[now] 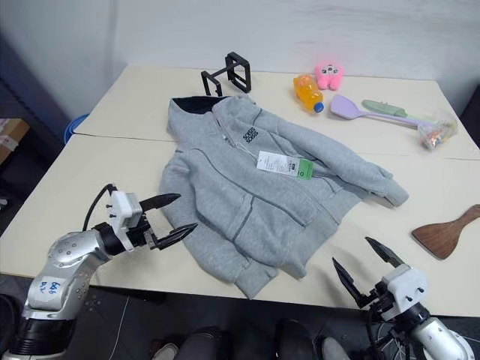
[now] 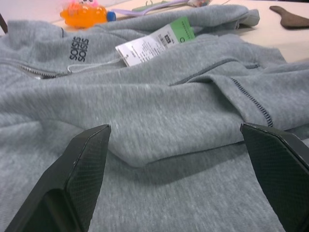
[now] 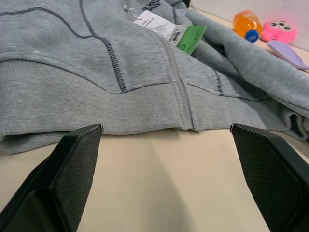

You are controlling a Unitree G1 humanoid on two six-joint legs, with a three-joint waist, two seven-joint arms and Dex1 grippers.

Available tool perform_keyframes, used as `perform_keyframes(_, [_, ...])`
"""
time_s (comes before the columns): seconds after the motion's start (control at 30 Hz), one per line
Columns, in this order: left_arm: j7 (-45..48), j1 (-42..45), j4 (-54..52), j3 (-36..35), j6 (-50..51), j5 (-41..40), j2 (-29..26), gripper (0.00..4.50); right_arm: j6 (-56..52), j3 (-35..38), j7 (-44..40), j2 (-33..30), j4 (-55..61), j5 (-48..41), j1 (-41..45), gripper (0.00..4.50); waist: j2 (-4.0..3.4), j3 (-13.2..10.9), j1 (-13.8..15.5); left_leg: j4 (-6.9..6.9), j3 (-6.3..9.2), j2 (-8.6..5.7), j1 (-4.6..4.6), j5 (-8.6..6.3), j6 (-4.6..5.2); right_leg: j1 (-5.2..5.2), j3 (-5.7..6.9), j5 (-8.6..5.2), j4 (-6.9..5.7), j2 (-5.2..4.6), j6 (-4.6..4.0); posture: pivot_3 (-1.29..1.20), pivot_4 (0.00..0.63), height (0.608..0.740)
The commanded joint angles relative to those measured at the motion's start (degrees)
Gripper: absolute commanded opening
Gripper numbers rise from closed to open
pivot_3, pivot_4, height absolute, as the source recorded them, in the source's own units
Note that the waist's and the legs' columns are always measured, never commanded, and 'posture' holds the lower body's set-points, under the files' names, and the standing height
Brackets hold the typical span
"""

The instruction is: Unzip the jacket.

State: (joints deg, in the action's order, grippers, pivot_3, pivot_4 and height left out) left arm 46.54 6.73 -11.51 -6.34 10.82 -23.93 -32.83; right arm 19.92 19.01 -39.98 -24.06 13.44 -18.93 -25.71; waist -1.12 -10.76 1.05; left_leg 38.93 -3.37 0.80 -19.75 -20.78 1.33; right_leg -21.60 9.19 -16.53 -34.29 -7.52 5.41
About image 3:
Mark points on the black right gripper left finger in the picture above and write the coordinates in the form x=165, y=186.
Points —
x=60, y=183

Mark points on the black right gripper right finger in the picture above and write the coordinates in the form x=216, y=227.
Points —
x=270, y=183

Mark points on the orange bottle with blue cap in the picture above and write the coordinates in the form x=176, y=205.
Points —
x=247, y=25

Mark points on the white paper hang tag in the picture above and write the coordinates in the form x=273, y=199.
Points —
x=157, y=24

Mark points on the green paper hang tag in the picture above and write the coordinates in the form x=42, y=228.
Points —
x=192, y=39

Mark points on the pink plush toy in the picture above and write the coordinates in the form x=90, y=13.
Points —
x=280, y=30

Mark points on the grey zip-up sweatshirt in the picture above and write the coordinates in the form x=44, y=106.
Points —
x=101, y=72

